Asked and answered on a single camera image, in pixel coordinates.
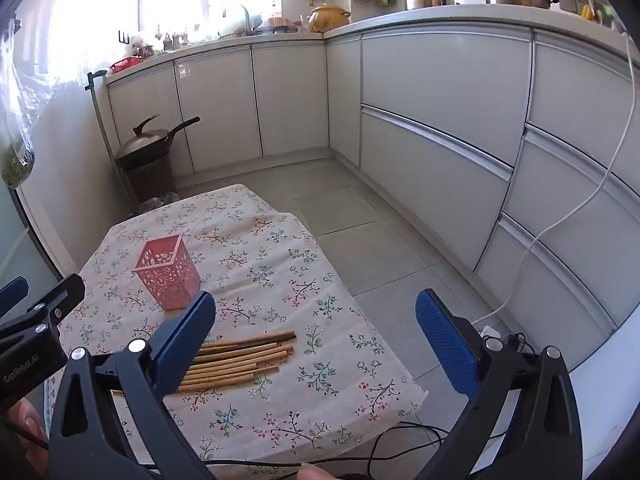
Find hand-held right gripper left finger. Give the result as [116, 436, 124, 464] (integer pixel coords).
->
[47, 290, 218, 480]

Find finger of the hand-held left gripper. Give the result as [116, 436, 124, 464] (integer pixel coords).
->
[0, 273, 86, 341]
[0, 276, 30, 318]

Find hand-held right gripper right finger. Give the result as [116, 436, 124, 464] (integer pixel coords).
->
[415, 288, 586, 480]

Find pile of wooden chopsticks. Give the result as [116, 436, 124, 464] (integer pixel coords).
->
[110, 330, 297, 396]

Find pink perforated utensil holder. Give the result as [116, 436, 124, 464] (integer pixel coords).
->
[131, 234, 202, 311]

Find person's left hand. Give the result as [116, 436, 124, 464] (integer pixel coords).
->
[6, 396, 51, 447]

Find person's right hand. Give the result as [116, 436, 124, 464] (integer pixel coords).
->
[299, 464, 343, 480]

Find floral tablecloth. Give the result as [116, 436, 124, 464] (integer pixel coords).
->
[42, 184, 431, 479]

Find plastic bag of greens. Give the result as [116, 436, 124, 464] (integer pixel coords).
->
[0, 19, 57, 191]

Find clear plastic bag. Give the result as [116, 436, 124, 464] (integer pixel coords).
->
[137, 192, 181, 214]

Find brown trash bin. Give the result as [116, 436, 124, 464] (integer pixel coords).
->
[122, 152, 177, 206]

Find dark wok with lid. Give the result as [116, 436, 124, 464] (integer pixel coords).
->
[114, 114, 201, 171]

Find white kitchen cabinets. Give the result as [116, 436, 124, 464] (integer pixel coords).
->
[105, 25, 640, 376]

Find pale green basin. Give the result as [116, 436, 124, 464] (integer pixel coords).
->
[218, 16, 249, 39]

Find white kitchen countertop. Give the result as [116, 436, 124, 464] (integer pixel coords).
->
[104, 4, 637, 87]

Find chrome faucet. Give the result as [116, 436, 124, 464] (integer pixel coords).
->
[222, 4, 254, 37]

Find yellow clay pot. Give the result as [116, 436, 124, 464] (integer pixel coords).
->
[307, 3, 352, 34]

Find white cable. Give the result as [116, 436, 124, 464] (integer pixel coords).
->
[470, 32, 637, 327]

